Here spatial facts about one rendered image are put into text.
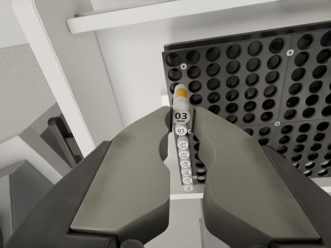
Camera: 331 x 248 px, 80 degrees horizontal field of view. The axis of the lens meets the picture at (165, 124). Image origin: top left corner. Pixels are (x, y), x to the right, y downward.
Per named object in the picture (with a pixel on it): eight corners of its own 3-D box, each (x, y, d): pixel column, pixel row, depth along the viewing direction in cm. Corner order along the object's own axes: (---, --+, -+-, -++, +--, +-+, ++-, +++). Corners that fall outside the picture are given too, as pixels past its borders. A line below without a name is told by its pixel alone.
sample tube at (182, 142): (178, 127, 26) (178, 150, 22) (177, 119, 26) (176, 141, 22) (187, 126, 26) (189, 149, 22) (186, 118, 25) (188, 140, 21)
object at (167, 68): (181, 181, 28) (181, 185, 27) (161, 51, 18) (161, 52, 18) (194, 181, 27) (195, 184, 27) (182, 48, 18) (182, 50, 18)
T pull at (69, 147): (76, 164, 26) (71, 171, 25) (50, 115, 22) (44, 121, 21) (102, 162, 26) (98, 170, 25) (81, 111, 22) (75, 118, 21)
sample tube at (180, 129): (185, 114, 25) (187, 135, 21) (176, 114, 25) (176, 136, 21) (185, 105, 24) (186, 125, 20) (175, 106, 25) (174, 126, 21)
